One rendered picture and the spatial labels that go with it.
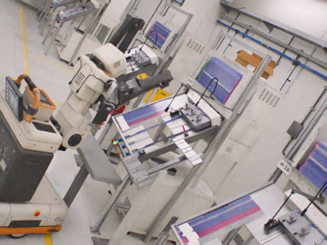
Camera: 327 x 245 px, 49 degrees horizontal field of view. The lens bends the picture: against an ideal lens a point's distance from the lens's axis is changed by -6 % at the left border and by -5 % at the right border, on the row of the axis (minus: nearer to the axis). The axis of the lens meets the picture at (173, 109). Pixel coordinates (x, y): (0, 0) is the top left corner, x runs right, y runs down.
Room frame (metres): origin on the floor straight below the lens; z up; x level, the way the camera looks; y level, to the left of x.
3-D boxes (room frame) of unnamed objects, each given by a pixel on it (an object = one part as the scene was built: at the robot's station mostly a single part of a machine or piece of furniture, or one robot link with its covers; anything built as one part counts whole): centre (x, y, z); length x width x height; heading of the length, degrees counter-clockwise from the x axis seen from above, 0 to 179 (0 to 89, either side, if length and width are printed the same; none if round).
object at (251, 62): (3.45, -0.41, 1.82); 0.68 x 0.30 x 0.20; 33
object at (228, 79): (3.19, -0.22, 1.52); 0.51 x 0.13 x 0.27; 33
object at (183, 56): (4.54, 0.48, 0.95); 1.35 x 0.82 x 1.90; 123
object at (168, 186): (3.31, -0.29, 0.31); 0.70 x 0.65 x 0.62; 33
